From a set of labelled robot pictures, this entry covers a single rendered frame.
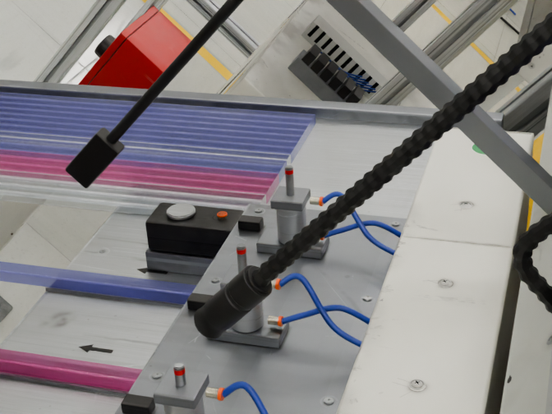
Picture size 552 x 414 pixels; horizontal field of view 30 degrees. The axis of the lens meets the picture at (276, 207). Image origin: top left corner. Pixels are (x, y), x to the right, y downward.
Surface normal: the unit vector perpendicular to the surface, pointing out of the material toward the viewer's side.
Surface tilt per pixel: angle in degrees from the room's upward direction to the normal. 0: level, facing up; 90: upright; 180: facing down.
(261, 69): 0
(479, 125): 90
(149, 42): 0
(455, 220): 44
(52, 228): 0
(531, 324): 90
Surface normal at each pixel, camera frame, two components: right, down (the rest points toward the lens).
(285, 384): -0.05, -0.87
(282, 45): 0.62, -0.57
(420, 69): -0.29, 0.48
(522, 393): -0.73, -0.67
